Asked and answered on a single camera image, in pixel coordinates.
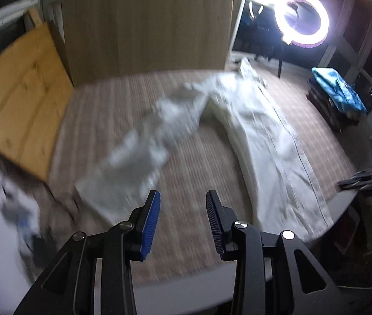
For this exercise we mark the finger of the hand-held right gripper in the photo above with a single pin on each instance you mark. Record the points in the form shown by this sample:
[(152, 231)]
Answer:
[(358, 180)]

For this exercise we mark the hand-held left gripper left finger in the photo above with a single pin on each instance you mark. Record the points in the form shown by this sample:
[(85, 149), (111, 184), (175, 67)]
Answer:
[(151, 223)]

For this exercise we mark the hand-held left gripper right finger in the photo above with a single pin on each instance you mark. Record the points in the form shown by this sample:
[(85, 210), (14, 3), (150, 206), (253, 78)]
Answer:
[(212, 223)]

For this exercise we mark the white shirt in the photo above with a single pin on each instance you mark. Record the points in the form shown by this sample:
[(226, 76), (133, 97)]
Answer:
[(264, 137)]

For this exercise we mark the pink plaid mat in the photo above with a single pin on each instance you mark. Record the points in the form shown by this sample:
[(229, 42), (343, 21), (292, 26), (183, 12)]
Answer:
[(186, 170)]

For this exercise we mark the blue denim jacket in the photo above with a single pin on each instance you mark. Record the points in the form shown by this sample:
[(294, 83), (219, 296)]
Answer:
[(336, 88)]

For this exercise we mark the crumpled grey-blue cloth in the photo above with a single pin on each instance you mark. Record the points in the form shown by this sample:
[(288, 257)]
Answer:
[(15, 210)]

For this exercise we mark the pine plank panel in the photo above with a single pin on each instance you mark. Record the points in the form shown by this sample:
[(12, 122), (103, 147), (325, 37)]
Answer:
[(18, 105)]

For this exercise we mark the light laminate wooden board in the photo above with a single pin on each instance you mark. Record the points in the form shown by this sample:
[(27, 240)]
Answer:
[(146, 23)]

